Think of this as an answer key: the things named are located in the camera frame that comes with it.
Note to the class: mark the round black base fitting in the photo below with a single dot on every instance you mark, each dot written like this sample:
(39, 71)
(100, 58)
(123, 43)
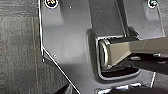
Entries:
(51, 3)
(152, 3)

